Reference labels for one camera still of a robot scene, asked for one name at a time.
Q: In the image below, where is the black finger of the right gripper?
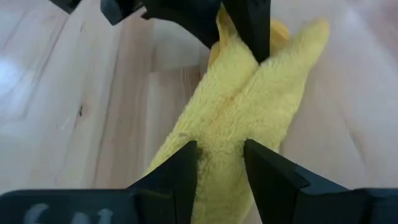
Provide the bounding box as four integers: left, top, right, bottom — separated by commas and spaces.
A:
223, 0, 271, 63
100, 0, 224, 50

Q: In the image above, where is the yellow microfiber towel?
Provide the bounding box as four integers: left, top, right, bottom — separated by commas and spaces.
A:
144, 6, 331, 224

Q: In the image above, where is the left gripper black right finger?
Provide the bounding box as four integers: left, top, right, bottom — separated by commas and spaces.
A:
244, 139, 398, 224

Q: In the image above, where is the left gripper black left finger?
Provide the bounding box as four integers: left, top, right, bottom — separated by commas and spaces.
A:
0, 140, 199, 224

